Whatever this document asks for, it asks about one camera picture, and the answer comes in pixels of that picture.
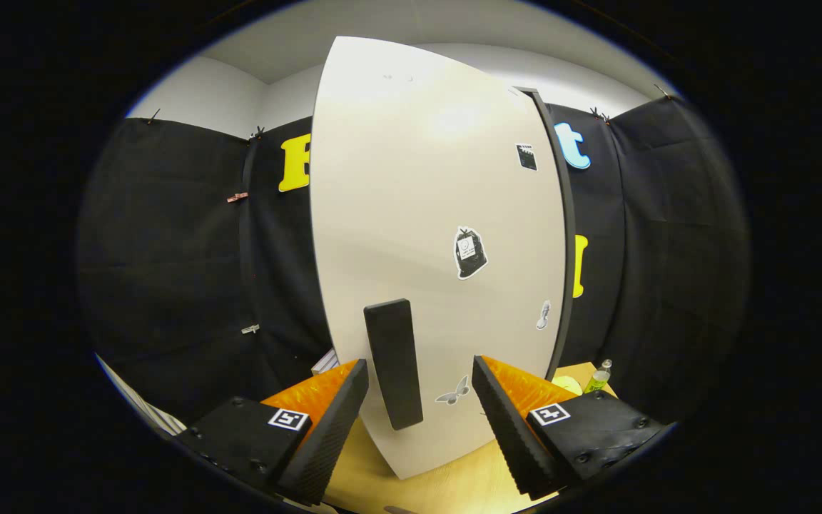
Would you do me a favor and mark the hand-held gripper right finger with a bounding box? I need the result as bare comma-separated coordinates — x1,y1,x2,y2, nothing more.
472,356,676,500

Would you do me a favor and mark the black backdrop cloth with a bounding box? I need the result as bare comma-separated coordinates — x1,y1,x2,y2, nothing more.
76,96,751,429

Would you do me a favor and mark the green drink bottle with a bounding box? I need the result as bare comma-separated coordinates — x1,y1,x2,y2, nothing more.
584,359,613,395

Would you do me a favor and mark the black door handle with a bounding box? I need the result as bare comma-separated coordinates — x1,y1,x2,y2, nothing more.
363,298,425,431

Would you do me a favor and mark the grey shoe cabinet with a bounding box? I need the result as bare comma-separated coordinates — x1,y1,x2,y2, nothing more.
514,86,577,383

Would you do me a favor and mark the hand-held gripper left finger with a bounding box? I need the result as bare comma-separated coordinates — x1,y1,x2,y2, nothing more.
176,359,370,506

